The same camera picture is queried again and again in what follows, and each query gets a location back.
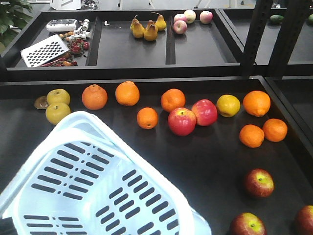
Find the large orange with nub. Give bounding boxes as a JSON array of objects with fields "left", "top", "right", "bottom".
[{"left": 243, "top": 91, "right": 271, "bottom": 117}]

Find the red apple front left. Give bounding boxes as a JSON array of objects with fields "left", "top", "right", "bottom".
[{"left": 229, "top": 212, "right": 267, "bottom": 235}]

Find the light blue plastic basket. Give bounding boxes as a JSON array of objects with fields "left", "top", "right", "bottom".
[{"left": 0, "top": 111, "right": 211, "bottom": 235}]

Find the white electronic scale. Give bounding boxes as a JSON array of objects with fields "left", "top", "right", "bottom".
[{"left": 46, "top": 19, "right": 77, "bottom": 32}]

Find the black wooden produce display stand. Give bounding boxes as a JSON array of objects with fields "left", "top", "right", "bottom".
[{"left": 0, "top": 10, "right": 313, "bottom": 235}]

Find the orange small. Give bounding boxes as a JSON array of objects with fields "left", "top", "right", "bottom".
[
  {"left": 239, "top": 124, "right": 265, "bottom": 148},
  {"left": 262, "top": 118, "right": 288, "bottom": 142}
]

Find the red apple mid left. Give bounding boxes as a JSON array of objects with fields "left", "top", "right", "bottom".
[{"left": 244, "top": 168, "right": 275, "bottom": 198}]

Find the orange small right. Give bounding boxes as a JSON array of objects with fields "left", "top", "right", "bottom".
[{"left": 262, "top": 118, "right": 288, "bottom": 142}]

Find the bright red apple left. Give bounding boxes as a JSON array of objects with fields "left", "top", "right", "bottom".
[{"left": 168, "top": 107, "right": 197, "bottom": 137}]

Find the yellow apple pear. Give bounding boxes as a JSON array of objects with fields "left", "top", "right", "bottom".
[{"left": 216, "top": 94, "right": 241, "bottom": 118}]

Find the bright red apple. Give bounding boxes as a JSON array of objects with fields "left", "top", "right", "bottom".
[
  {"left": 191, "top": 99, "right": 218, "bottom": 126},
  {"left": 168, "top": 107, "right": 197, "bottom": 137}
]

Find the black upright shelf post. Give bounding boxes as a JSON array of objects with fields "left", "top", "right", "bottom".
[{"left": 240, "top": 0, "right": 273, "bottom": 78}]

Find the bright red apple right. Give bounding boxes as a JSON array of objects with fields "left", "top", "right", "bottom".
[{"left": 191, "top": 99, "right": 218, "bottom": 126}]

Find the orange behind red apples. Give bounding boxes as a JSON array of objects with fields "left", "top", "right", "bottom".
[{"left": 161, "top": 88, "right": 186, "bottom": 113}]

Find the orange small front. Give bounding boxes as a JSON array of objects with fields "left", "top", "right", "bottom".
[{"left": 239, "top": 124, "right": 265, "bottom": 148}]

